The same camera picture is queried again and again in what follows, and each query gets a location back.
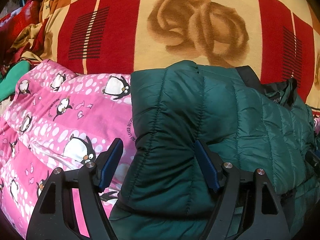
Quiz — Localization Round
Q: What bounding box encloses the pink penguin print quilt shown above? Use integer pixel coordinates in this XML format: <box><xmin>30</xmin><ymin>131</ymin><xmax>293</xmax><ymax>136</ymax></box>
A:
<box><xmin>1</xmin><ymin>60</ymin><xmax>136</xmax><ymax>237</ymax></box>

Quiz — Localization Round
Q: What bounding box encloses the red orange rose blanket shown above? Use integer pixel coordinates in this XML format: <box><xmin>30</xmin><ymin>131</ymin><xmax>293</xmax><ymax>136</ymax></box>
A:
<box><xmin>40</xmin><ymin>0</ymin><xmax>319</xmax><ymax>112</ymax></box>

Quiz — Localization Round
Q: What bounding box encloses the dark green puffer jacket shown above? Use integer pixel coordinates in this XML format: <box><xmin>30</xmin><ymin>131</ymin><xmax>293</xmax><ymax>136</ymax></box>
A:
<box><xmin>110</xmin><ymin>61</ymin><xmax>319</xmax><ymax>239</ymax></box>

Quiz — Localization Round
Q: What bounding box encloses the red and gold cloth pile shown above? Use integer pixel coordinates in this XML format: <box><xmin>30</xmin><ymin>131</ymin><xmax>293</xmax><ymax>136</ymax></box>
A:
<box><xmin>1</xmin><ymin>0</ymin><xmax>53</xmax><ymax>76</ymax></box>

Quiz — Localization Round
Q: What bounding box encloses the green garment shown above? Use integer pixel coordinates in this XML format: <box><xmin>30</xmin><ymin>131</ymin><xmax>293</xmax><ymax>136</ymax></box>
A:
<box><xmin>0</xmin><ymin>60</ymin><xmax>30</xmax><ymax>101</ymax></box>

